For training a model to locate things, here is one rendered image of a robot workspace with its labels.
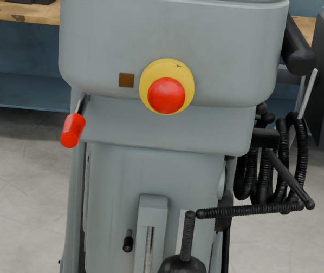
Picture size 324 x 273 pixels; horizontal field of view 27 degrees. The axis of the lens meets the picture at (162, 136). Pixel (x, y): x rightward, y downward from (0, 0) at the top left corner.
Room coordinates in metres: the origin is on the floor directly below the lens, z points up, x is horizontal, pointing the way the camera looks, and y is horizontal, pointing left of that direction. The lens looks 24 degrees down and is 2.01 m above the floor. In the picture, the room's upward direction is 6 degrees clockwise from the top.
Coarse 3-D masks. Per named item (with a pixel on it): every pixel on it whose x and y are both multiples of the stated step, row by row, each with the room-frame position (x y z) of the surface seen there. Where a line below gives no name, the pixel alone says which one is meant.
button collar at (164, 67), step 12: (156, 60) 0.71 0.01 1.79; (168, 60) 0.70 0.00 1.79; (144, 72) 0.70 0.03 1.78; (156, 72) 0.69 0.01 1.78; (168, 72) 0.69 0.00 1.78; (180, 72) 0.69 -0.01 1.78; (144, 84) 0.69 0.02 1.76; (192, 84) 0.69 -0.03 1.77; (144, 96) 0.69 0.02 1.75; (192, 96) 0.69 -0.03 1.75; (180, 108) 0.69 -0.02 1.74
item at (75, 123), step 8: (80, 96) 0.79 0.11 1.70; (88, 96) 0.80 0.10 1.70; (80, 104) 0.76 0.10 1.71; (80, 112) 0.74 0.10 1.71; (72, 120) 0.70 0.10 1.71; (80, 120) 0.70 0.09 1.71; (64, 128) 0.68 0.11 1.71; (72, 128) 0.68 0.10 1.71; (80, 128) 0.69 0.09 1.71; (64, 136) 0.67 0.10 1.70; (72, 136) 0.67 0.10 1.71; (80, 136) 0.69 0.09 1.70; (64, 144) 0.67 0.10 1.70; (72, 144) 0.67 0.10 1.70
